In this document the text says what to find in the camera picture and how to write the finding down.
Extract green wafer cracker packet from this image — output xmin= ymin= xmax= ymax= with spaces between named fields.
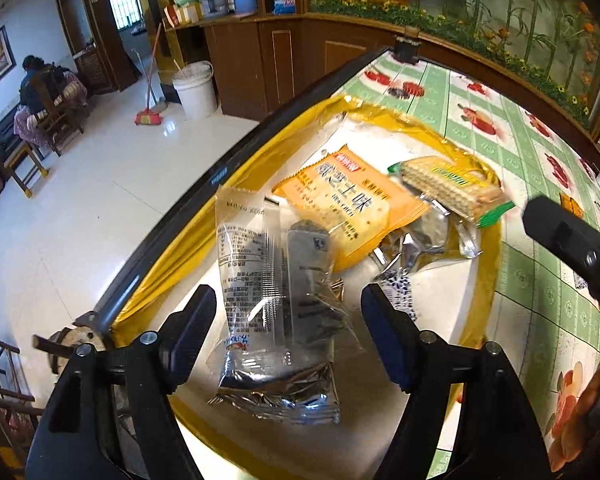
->
xmin=388 ymin=156 xmax=515 ymax=229

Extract clear silver snack packet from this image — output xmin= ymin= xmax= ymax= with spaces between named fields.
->
xmin=212 ymin=186 xmax=360 ymax=425

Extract person's right hand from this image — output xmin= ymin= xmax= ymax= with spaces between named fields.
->
xmin=548 ymin=365 xmax=600 ymax=472

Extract green fruit pattern tablecloth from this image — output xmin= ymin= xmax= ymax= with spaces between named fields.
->
xmin=328 ymin=49 xmax=600 ymax=479

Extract small silver foil packets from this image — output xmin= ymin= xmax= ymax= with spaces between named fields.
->
xmin=372 ymin=200 xmax=482 ymax=321

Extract yellow cheese cracker packet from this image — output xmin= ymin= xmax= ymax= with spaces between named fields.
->
xmin=272 ymin=146 xmax=429 ymax=272

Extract floral glass panel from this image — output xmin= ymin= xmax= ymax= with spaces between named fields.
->
xmin=310 ymin=0 xmax=600 ymax=125

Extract yellow snack tray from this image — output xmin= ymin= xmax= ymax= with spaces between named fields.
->
xmin=110 ymin=96 xmax=502 ymax=479

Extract wooden chair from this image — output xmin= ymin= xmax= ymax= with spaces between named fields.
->
xmin=29 ymin=65 xmax=84 ymax=156

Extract red broom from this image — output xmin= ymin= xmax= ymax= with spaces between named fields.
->
xmin=134 ymin=25 xmax=162 ymax=126

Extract seated person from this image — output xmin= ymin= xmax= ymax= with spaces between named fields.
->
xmin=15 ymin=54 xmax=87 ymax=152

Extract white plastic bucket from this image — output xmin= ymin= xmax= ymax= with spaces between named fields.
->
xmin=172 ymin=61 xmax=218 ymax=120

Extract wooden cabinet counter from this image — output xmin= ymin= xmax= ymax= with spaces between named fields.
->
xmin=164 ymin=8 xmax=600 ymax=162

